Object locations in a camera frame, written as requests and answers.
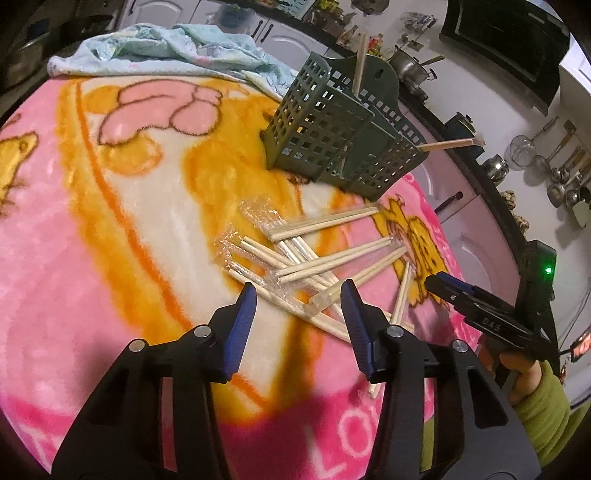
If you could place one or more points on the wooden storage shelf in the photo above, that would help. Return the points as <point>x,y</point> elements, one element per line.
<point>27,50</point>

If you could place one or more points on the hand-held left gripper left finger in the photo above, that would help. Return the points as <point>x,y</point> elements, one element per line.
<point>238,332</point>

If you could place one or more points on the light blue patterned cloth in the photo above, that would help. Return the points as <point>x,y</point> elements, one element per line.
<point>184,50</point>

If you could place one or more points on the pile of chopsticks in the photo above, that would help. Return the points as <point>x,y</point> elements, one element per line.
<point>323,267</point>

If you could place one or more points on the white wall cabinet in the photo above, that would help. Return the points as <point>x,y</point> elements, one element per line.
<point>577,87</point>

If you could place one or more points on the pink printed blanket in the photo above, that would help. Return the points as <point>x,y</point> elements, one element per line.
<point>92,277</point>

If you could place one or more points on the person's right hand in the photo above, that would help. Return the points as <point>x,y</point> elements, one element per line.
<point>524,376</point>

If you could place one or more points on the wall socket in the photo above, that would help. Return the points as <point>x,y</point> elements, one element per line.
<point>415,46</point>

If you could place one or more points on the blue hanging plastic basket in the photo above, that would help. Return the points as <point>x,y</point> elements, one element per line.
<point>231,14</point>

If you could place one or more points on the stainless steel kettle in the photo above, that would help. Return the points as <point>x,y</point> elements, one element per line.
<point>495,168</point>

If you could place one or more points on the green plastic utensil holder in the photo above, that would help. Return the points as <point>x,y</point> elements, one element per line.
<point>314,129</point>

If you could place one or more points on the stainless steel cooking pot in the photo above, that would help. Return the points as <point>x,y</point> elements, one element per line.
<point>408,64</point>

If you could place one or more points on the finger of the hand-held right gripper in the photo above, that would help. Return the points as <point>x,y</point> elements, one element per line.
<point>489,323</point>
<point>457,282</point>

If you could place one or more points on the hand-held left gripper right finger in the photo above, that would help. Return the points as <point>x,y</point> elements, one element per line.
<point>358,332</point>

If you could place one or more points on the wall rack with small tools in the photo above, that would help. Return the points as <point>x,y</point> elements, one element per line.
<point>418,22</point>

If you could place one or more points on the row of hanging kitchen utensils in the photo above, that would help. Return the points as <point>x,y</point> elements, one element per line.
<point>565,184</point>

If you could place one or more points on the black range hood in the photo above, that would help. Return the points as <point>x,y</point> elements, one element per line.
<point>508,46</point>

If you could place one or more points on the wooden chopstick pair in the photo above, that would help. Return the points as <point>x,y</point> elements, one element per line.
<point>359,64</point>
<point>448,145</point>

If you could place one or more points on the person's right forearm green sleeve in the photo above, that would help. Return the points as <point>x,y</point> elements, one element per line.
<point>545,415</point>

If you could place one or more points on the row of sauce bottles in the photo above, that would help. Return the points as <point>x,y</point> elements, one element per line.
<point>358,39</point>

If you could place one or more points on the pile of garlic bulbs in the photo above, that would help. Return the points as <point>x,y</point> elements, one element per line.
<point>517,210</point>

